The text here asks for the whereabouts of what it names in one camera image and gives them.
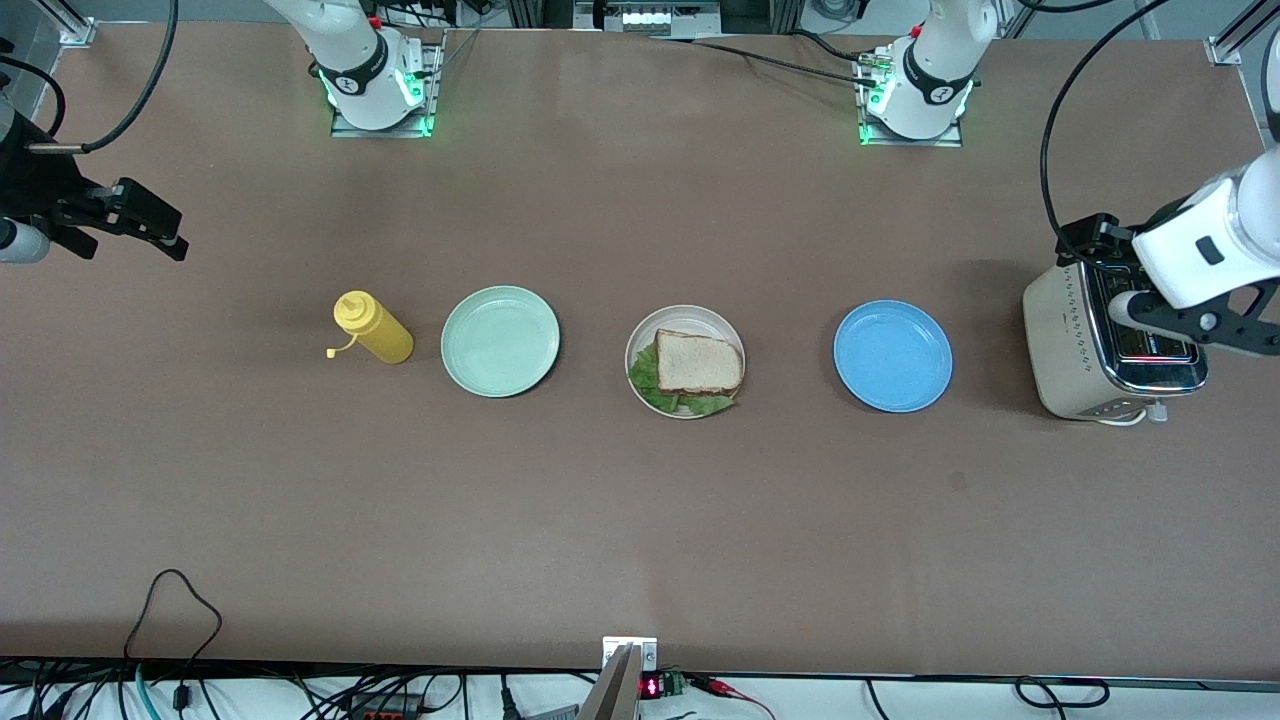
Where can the beige plate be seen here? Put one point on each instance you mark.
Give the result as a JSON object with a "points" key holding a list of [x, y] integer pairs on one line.
{"points": [[690, 318]]}

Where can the silver mounting bracket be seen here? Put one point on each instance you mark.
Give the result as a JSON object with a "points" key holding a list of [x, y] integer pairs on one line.
{"points": [[645, 650]]}

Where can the yellow squeeze bottle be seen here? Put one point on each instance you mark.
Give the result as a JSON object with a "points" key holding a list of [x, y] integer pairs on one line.
{"points": [[380, 335]]}

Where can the toasted brown bread slice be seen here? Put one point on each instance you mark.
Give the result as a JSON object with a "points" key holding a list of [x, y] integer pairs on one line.
{"points": [[698, 362]]}

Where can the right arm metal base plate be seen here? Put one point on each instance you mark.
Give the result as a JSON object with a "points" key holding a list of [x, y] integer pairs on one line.
{"points": [[432, 100]]}

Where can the mint green plate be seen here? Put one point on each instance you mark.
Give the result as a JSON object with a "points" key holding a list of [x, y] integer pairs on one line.
{"points": [[500, 342]]}

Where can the beige chrome toaster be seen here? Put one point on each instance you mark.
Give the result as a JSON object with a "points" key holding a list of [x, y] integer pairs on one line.
{"points": [[1060, 340]]}

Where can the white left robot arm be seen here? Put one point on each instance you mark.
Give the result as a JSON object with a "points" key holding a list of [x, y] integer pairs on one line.
{"points": [[930, 70]]}

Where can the red display circuit module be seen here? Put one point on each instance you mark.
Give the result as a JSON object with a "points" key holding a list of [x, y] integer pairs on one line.
{"points": [[655, 687]]}

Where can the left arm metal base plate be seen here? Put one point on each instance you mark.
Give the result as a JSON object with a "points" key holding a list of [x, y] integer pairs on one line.
{"points": [[915, 142]]}

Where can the aluminium camera post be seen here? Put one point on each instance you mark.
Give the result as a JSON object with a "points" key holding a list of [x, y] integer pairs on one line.
{"points": [[612, 695]]}

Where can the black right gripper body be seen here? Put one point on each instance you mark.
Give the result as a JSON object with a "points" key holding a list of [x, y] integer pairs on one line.
{"points": [[42, 190]]}

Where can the blue plate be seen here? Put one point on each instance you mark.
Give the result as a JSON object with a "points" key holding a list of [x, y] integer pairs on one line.
{"points": [[893, 356]]}

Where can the green lettuce leaf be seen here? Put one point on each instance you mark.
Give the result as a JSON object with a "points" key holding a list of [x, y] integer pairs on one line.
{"points": [[655, 385]]}

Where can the grey control box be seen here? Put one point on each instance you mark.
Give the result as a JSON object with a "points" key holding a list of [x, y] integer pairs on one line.
{"points": [[650, 15]]}

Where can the aluminium corner bracket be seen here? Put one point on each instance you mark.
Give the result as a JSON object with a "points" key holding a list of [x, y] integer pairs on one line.
{"points": [[75, 30], [1225, 50]]}

